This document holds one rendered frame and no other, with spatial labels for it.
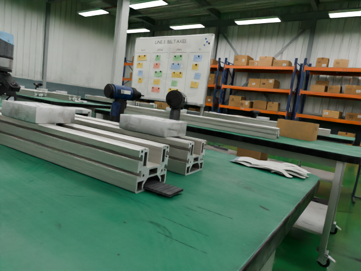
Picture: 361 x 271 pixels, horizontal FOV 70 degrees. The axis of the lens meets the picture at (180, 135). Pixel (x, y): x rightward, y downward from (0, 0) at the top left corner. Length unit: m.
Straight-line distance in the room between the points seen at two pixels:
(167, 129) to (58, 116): 0.28
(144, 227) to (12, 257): 0.16
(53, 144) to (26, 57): 12.68
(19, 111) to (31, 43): 12.70
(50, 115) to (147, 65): 3.76
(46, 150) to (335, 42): 10.95
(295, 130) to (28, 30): 12.27
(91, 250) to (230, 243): 0.18
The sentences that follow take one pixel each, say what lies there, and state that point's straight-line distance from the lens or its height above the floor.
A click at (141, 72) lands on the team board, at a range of 4.51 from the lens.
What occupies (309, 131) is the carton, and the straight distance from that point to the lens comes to 2.41.
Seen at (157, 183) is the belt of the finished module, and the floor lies 0.79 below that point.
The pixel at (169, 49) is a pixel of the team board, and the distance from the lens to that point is 4.20.
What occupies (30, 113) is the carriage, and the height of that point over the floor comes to 0.89.
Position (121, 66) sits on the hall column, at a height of 1.93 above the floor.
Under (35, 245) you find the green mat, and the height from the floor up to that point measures 0.78.
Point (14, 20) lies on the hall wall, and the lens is 13.29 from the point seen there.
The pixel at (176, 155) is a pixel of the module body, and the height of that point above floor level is 0.83.
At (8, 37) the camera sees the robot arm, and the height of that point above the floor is 1.14.
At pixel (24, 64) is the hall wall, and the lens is 13.27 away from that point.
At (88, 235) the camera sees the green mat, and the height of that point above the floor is 0.78.
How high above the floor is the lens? 0.96
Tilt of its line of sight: 7 degrees down
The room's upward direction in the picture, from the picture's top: 7 degrees clockwise
